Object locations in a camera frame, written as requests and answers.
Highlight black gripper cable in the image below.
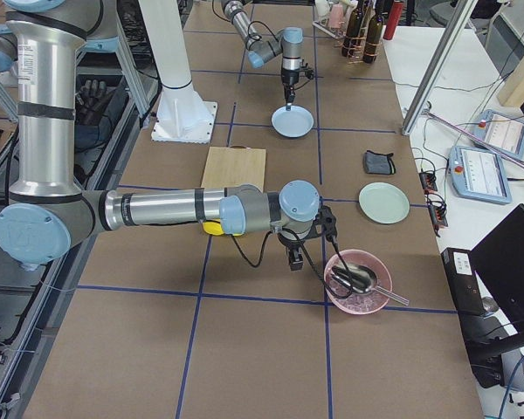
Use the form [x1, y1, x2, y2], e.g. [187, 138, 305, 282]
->
[231, 204, 359, 302]

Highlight aluminium frame post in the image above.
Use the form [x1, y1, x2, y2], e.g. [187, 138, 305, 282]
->
[401, 0, 478, 135]

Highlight metal ice scoop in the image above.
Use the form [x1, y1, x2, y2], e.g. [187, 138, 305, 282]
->
[332, 265, 410, 306]

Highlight near teach pendant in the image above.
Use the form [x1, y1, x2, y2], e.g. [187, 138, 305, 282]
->
[449, 146, 512, 204]

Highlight folded grey cloth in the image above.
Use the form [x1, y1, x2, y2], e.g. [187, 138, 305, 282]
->
[363, 150, 396, 175]

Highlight black computer box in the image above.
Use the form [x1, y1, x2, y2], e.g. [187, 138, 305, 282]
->
[441, 247, 484, 316]

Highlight light blue plate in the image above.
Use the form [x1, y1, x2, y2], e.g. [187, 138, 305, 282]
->
[271, 105, 314, 138]

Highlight bamboo cutting board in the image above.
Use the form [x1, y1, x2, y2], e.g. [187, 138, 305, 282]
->
[201, 147, 266, 190]

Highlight far teach pendant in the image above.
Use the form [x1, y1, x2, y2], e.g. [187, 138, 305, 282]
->
[472, 109, 524, 158]

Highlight pink bowl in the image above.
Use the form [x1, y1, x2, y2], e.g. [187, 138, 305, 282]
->
[324, 249, 392, 314]

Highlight lower yellow lemon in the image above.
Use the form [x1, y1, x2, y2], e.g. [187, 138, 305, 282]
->
[203, 220, 224, 236]

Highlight teach pendant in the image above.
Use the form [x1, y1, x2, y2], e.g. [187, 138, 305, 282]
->
[472, 109, 524, 158]
[449, 146, 512, 204]

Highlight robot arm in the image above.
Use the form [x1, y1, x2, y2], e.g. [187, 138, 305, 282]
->
[221, 1, 314, 111]
[0, 1, 323, 271]

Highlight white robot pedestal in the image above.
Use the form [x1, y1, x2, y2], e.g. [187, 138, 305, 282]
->
[139, 0, 217, 144]

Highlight light green plate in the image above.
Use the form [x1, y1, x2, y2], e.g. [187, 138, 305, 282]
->
[359, 182, 410, 224]

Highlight dark green wine bottle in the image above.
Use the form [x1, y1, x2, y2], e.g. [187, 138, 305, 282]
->
[362, 0, 384, 64]

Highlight copper wire bottle rack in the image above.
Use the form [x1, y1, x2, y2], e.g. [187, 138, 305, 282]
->
[312, 17, 371, 65]

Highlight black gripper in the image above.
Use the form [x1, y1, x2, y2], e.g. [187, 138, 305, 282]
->
[280, 65, 313, 110]
[278, 230, 305, 271]

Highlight black monitor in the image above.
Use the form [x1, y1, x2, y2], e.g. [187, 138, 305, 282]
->
[466, 203, 524, 364]

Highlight red bottle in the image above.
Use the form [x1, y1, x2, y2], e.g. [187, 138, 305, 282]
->
[383, 0, 405, 40]

